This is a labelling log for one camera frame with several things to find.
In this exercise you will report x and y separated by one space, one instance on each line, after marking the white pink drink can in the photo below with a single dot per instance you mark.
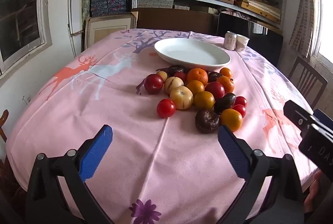
230 41

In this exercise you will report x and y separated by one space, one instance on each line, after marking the white paper cup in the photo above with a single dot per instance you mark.
242 44

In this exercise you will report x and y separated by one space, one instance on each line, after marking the red plum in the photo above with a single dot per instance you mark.
214 90
153 83

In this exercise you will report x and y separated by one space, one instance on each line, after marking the brown board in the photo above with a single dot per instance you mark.
171 19

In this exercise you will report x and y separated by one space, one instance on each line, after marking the white oval plate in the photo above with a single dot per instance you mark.
187 53

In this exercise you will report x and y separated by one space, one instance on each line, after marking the small yellow plum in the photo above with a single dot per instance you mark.
161 75

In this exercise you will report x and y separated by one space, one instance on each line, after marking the dark avocado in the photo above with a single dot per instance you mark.
224 103

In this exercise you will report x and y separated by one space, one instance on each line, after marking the white wall socket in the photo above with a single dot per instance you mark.
27 99

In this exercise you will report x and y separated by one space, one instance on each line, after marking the white leaning board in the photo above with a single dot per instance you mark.
75 5

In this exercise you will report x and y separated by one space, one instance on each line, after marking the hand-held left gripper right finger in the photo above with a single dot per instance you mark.
232 153

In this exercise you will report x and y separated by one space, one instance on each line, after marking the large orange mandarin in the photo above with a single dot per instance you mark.
197 76

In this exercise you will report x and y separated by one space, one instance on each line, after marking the beige framed picture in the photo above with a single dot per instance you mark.
109 28

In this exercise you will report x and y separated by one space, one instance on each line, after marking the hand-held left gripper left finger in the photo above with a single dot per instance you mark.
96 153

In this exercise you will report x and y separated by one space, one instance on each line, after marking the beige patterned curtain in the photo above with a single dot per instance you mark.
304 13

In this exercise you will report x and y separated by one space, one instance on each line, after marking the person's right hand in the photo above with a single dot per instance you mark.
313 190

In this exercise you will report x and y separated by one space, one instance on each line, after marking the dark wooden slatted chair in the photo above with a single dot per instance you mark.
308 78

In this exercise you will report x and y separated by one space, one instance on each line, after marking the smooth yellow orange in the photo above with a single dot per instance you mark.
231 119
195 87
204 100

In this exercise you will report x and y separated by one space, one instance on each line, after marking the large cream pepino melon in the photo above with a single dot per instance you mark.
181 97

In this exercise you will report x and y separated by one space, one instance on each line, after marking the small dark purple plum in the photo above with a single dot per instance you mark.
213 76

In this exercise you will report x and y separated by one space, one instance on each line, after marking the dark purple mangosteen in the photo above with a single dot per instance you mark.
207 121

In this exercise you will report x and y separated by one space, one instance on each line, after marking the bright window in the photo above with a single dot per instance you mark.
326 20

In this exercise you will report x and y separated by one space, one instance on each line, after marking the pink deer print tablecloth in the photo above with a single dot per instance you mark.
117 114

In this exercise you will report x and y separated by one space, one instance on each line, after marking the brown wooden chair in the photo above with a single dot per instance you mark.
4 119

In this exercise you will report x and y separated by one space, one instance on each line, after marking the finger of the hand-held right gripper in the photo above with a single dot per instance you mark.
324 118
296 112

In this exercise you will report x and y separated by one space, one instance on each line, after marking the white framed window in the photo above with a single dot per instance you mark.
23 5

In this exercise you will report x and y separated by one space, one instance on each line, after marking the large red tomato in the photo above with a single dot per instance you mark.
166 108

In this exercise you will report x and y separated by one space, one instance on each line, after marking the black panel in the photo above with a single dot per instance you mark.
262 41

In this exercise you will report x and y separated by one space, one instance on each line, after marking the small red tomato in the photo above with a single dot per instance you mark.
241 101
239 110
180 76

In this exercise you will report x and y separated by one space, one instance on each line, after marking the small orange mandarin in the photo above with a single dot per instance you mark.
225 72

